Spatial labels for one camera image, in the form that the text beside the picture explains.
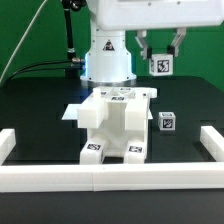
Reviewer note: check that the white U-shaped obstacle frame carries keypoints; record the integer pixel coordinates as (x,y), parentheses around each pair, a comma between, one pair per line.
(113,177)

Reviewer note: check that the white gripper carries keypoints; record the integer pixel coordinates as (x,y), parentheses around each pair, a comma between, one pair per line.
(156,14)

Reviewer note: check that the white tag base sheet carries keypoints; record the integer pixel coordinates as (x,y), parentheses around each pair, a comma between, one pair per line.
(71,112)

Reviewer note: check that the white tagged cube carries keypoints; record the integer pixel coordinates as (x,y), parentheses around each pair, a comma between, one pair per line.
(166,121)
(161,65)

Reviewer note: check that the white chair back frame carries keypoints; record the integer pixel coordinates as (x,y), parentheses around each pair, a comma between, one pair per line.
(125,107)

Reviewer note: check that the white chair seat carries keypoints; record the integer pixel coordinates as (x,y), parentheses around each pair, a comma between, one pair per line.
(117,139)

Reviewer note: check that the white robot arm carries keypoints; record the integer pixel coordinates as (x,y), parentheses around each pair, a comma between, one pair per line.
(109,62)

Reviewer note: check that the black camera stand pole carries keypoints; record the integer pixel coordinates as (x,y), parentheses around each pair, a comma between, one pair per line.
(68,7)

